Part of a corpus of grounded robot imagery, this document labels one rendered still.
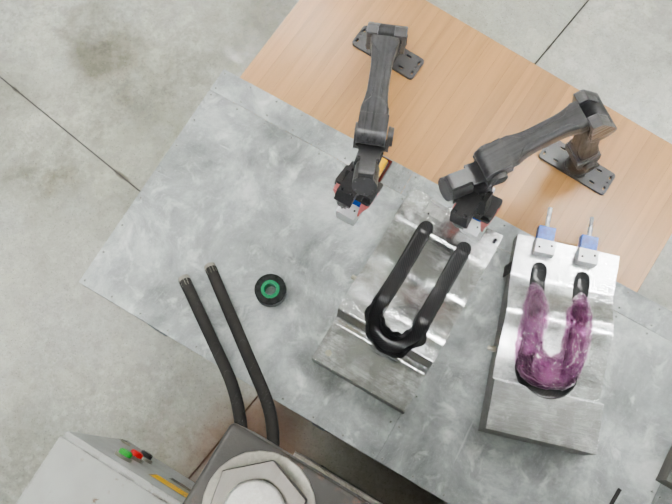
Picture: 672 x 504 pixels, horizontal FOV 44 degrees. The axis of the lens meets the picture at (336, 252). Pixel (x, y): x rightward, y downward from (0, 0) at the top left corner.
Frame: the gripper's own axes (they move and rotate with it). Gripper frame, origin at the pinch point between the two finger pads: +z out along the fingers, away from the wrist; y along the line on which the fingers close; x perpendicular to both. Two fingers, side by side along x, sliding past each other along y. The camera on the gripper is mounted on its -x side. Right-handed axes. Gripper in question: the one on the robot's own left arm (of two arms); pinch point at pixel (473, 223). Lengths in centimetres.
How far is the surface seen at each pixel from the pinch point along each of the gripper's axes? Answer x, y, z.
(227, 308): -46, -42, 14
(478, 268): -5.4, 5.4, 8.4
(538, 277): 3.2, 18.3, 12.6
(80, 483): -104, -21, -28
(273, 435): -66, -15, 18
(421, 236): -6.2, -10.6, 5.7
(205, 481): -104, 14, -78
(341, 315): -33.2, -17.0, 12.1
